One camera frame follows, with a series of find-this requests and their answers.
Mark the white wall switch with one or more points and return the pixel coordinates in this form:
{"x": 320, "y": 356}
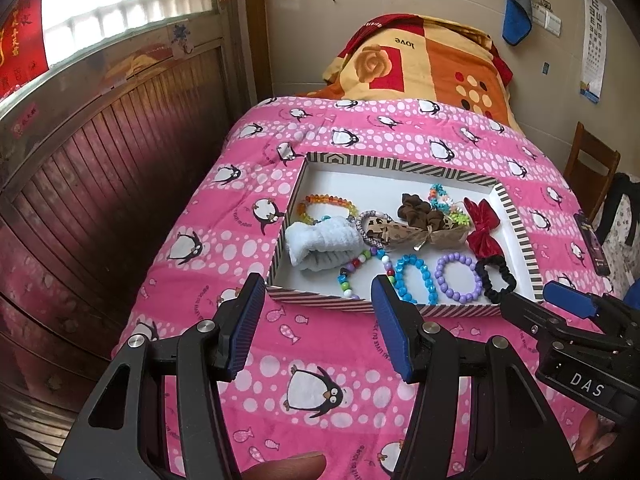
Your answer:
{"x": 543, "y": 17}

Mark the striped white tray box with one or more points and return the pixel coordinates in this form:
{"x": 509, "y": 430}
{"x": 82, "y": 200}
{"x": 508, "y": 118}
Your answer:
{"x": 378, "y": 184}

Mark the wooden chair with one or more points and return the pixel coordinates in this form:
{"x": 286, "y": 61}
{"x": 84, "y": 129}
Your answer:
{"x": 589, "y": 170}

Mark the blue grey hanging towel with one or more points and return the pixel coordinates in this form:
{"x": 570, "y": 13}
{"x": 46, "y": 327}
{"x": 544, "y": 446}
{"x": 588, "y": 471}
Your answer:
{"x": 515, "y": 5}

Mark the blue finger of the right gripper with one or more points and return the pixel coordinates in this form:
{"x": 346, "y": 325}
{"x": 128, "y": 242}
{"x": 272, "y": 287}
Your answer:
{"x": 569, "y": 299}
{"x": 528, "y": 316}

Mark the orange floral folded blanket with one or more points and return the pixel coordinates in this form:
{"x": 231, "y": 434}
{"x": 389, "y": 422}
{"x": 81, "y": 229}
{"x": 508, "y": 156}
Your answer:
{"x": 411, "y": 56}

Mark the black smartphone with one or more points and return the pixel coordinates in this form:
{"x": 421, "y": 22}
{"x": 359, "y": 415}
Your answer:
{"x": 593, "y": 246}

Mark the red velvet bow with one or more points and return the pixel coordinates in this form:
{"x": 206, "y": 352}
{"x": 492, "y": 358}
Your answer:
{"x": 484, "y": 220}

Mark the pink penguin bedspread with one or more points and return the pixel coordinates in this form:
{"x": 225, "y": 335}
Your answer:
{"x": 319, "y": 379}

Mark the person's left hand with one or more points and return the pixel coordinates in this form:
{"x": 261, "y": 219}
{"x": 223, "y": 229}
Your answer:
{"x": 309, "y": 466}

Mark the black scrunchie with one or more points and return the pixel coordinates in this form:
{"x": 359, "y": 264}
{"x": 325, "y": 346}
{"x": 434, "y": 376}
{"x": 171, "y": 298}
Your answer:
{"x": 496, "y": 278}

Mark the eye chart poster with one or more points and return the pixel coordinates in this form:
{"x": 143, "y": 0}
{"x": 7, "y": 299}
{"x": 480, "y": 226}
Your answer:
{"x": 593, "y": 50}

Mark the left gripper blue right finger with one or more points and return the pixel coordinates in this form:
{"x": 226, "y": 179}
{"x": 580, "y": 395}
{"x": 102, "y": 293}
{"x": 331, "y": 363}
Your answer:
{"x": 400, "y": 324}

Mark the light blue towel headband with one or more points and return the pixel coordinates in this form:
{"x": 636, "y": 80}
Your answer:
{"x": 322, "y": 246}

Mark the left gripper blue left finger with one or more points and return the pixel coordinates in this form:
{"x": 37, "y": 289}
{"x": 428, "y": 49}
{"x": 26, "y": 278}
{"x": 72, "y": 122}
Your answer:
{"x": 243, "y": 322}

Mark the red paper window banner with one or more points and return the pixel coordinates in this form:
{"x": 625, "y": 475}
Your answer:
{"x": 23, "y": 57}

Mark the person's right hand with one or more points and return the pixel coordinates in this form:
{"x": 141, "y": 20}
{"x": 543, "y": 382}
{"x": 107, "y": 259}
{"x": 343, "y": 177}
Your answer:
{"x": 596, "y": 433}

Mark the brown scrunchie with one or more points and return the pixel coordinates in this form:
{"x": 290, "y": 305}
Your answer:
{"x": 419, "y": 214}

